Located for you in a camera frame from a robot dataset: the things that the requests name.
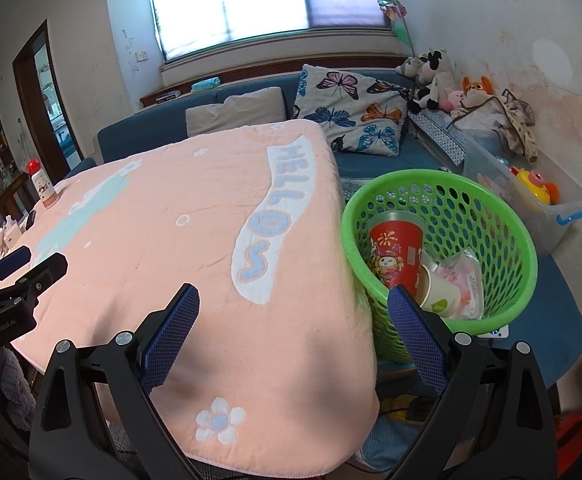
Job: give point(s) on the green plastic basket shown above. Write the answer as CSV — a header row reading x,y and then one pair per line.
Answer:
x,y
411,175

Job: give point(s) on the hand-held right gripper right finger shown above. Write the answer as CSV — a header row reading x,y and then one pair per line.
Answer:
x,y
418,345

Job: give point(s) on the yellow floor object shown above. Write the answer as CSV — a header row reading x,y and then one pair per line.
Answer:
x,y
401,405

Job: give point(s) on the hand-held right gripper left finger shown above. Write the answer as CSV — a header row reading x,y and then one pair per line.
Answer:
x,y
168,345

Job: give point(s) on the black phone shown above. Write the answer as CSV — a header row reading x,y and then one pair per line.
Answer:
x,y
31,220

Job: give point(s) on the black and white cow plush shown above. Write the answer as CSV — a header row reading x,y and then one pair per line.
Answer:
x,y
433,67

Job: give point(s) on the beige cloth heap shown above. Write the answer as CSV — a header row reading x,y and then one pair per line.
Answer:
x,y
516,120

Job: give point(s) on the teal tissue pack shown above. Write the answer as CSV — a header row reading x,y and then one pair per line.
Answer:
x,y
206,84

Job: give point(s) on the beige cushion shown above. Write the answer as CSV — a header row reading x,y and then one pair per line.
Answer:
x,y
231,110

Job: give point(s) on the white wall switch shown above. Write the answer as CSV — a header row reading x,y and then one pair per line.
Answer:
x,y
141,55

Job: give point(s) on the butterfly print pillow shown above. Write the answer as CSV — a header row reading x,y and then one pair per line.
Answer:
x,y
341,105

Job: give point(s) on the grey patterned mat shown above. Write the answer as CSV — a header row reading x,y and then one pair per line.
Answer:
x,y
441,132

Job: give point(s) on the yellow toy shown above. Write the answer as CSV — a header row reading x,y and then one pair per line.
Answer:
x,y
533,185

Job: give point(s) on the blue sofa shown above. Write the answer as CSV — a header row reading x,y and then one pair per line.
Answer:
x,y
136,135

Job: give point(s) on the white bottle with red cap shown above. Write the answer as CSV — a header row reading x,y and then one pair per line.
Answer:
x,y
43,187

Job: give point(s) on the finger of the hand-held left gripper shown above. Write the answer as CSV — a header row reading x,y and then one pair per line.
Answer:
x,y
46,270
11,261

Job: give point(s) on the colourful pinwheel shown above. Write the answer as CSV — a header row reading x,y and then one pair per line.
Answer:
x,y
391,7

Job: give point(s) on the white tissue box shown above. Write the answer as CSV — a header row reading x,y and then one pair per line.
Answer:
x,y
6,240

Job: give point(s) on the clear plastic bag with pink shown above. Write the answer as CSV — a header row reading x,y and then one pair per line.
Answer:
x,y
463,280

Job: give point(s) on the dark book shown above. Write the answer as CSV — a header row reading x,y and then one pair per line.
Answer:
x,y
168,96

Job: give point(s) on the red printed cup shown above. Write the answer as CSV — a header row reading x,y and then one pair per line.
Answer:
x,y
396,255

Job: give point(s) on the window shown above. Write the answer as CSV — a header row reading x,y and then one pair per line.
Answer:
x,y
231,0

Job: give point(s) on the pink plush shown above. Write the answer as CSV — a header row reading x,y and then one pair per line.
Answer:
x,y
452,100

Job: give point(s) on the clear storage box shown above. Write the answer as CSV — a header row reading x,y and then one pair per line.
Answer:
x,y
546,220

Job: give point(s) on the white paper cup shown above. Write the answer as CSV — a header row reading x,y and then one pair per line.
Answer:
x,y
441,295

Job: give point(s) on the orange fox plush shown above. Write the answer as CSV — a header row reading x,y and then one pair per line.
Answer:
x,y
477,89

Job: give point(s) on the light blue cloth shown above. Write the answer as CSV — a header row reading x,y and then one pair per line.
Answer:
x,y
396,440

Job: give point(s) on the dark wooden door frame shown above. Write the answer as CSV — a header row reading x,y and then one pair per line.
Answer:
x,y
21,110

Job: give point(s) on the grey and white plush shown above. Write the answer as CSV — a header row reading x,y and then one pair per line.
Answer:
x,y
410,66

